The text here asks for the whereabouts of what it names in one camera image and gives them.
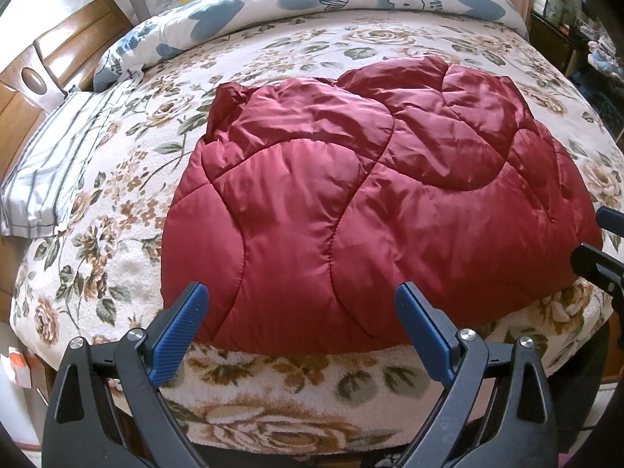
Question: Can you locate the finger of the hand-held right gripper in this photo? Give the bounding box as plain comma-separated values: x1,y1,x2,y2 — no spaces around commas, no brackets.
596,206,624,236
570,243,624,300

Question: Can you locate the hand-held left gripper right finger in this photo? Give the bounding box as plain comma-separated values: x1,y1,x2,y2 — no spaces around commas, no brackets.
390,282,562,468

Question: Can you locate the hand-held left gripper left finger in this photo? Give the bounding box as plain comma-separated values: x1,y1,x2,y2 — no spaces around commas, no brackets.
41,282,210,468

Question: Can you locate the red quilted jacket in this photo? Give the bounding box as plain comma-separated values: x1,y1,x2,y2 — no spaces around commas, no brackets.
160,55,605,356

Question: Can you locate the floral fleece blanket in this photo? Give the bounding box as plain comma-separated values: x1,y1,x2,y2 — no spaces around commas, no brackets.
10,10,624,454

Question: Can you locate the orange and white box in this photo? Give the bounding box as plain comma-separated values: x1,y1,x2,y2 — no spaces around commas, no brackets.
7,348,47,392

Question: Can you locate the cluttered dark shelf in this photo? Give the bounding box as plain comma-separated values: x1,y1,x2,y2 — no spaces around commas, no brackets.
529,0,624,89

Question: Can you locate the grey striped pillow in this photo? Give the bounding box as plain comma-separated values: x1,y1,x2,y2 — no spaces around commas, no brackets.
0,85,128,237

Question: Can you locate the wooden headboard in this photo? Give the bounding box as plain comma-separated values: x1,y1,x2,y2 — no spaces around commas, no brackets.
0,0,132,176

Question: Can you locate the grey mesh bed rail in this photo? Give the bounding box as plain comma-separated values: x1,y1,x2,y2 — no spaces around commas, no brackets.
126,0,218,30

